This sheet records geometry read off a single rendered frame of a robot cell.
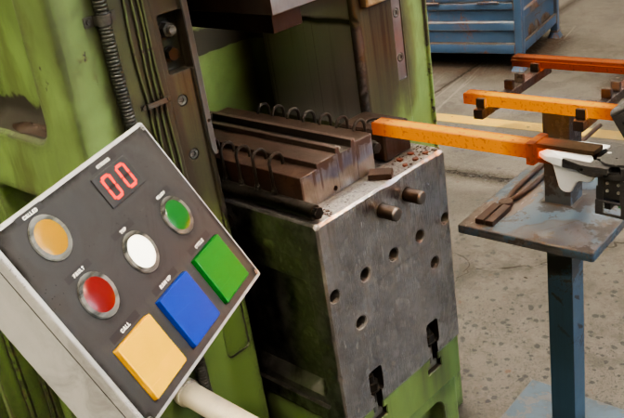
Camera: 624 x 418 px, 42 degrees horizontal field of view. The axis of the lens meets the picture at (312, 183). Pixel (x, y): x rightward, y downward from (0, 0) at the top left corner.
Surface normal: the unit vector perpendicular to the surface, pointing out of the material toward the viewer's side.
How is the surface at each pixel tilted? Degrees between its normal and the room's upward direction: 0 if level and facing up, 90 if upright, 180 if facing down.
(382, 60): 90
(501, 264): 0
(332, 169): 90
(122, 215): 60
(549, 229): 0
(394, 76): 90
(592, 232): 0
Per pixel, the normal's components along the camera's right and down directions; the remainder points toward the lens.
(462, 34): -0.51, 0.41
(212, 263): 0.74, -0.45
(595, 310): -0.14, -0.90
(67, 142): -0.68, 0.37
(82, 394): -0.31, 0.43
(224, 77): 0.72, 0.18
